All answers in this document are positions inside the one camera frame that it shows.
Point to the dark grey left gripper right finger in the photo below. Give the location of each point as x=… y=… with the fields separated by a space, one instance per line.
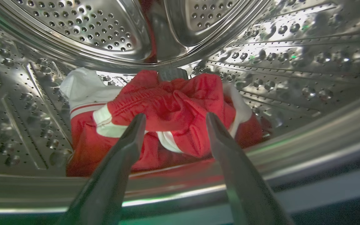
x=245 y=184

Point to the grey drum lifter paddle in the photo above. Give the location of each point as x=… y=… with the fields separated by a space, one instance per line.
x=172 y=74

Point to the red and white garment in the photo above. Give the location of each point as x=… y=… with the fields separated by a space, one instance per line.
x=167 y=109

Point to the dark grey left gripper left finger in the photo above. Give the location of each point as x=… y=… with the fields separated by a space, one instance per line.
x=111 y=175

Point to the stainless steel washing machine drum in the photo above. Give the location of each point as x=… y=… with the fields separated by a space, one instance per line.
x=292 y=62

